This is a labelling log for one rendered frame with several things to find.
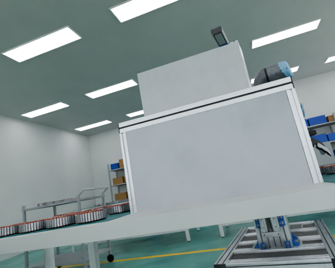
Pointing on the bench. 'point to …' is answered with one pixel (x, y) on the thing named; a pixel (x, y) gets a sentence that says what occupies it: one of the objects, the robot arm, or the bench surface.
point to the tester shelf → (208, 104)
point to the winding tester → (193, 79)
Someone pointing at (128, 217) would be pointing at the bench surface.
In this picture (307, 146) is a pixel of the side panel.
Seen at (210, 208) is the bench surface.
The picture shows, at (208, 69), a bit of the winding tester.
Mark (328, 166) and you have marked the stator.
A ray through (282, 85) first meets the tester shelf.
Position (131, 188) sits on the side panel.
